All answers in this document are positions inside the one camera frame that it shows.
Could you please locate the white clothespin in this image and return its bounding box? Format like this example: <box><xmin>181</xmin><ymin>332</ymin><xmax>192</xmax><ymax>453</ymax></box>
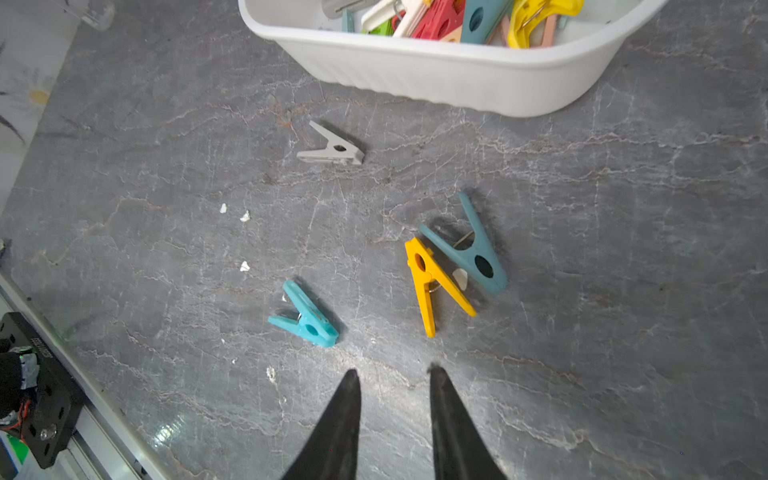
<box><xmin>361</xmin><ymin>0</ymin><xmax>433</xmax><ymax>37</ymax></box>

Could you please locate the red clothespin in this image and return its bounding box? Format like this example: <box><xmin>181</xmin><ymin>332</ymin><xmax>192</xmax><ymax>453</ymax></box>
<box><xmin>410</xmin><ymin>0</ymin><xmax>466</xmax><ymax>40</ymax></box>

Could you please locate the dark teal clothespin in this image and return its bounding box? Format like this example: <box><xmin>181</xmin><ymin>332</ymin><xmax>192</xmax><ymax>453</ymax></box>
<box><xmin>419</xmin><ymin>192</ymin><xmax>508</xmax><ymax>295</ymax></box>

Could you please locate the white plastic storage box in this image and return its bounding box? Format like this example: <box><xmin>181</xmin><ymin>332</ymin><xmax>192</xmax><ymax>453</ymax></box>
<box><xmin>238</xmin><ymin>1</ymin><xmax>665</xmax><ymax>118</ymax></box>

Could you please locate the yellow clothespin pair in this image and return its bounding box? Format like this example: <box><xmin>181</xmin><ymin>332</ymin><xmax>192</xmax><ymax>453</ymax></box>
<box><xmin>507</xmin><ymin>0</ymin><xmax>585</xmax><ymax>49</ymax></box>

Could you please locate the pink clothespin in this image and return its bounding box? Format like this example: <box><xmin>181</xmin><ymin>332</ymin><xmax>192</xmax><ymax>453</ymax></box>
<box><xmin>539</xmin><ymin>15</ymin><xmax>559</xmax><ymax>48</ymax></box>

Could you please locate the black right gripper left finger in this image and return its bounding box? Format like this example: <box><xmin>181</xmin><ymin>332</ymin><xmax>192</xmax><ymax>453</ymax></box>
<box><xmin>283</xmin><ymin>369</ymin><xmax>362</xmax><ymax>479</ymax></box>

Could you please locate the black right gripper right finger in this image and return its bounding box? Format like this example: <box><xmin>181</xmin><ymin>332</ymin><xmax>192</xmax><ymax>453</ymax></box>
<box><xmin>428</xmin><ymin>364</ymin><xmax>506</xmax><ymax>479</ymax></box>

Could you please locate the lime green clothespin bottom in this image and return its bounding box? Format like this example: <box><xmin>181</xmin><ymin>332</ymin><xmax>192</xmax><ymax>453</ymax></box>
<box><xmin>368</xmin><ymin>20</ymin><xmax>394</xmax><ymax>36</ymax></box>

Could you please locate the beige clothespin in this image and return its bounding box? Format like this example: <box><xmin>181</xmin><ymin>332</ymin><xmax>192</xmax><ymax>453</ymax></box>
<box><xmin>441</xmin><ymin>26</ymin><xmax>462</xmax><ymax>43</ymax></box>

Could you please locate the turquoise clothespin of pair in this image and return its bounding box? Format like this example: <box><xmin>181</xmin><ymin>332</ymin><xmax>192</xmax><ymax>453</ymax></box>
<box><xmin>268</xmin><ymin>280</ymin><xmax>339</xmax><ymax>348</ymax></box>

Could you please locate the clear plastic cup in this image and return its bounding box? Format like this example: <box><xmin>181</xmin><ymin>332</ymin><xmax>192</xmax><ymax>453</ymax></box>
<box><xmin>63</xmin><ymin>0</ymin><xmax>116</xmax><ymax>32</ymax></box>

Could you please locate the grey clothespin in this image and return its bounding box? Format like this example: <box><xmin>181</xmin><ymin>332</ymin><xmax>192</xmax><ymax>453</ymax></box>
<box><xmin>297</xmin><ymin>121</ymin><xmax>365</xmax><ymax>165</ymax></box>
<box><xmin>321</xmin><ymin>0</ymin><xmax>377</xmax><ymax>19</ymax></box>

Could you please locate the orange yellow clothespin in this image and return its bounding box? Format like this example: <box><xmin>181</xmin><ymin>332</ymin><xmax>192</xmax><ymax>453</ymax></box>
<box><xmin>405</xmin><ymin>238</ymin><xmax>477</xmax><ymax>338</ymax></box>

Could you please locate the sage green clothespin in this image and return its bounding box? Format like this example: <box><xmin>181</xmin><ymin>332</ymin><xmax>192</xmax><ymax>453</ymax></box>
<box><xmin>342</xmin><ymin>9</ymin><xmax>356</xmax><ymax>33</ymax></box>

